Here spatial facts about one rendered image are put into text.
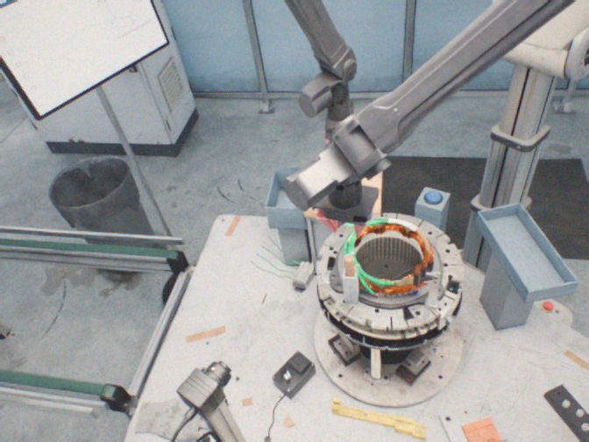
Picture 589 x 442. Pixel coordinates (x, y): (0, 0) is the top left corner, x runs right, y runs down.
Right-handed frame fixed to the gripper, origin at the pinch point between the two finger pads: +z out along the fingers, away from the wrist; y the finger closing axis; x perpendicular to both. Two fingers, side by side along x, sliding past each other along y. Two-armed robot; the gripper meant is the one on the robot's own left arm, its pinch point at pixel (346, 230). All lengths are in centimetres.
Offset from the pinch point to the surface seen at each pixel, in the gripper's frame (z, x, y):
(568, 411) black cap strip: 49, -1, 50
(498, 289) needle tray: 40, 21, 31
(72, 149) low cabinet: 142, 130, -245
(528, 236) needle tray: 29, 31, 36
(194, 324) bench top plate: 54, -4, -47
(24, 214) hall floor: 142, 69, -236
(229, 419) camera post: -1.1, -36.9, -6.6
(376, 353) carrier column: 35.9, -5.9, 7.1
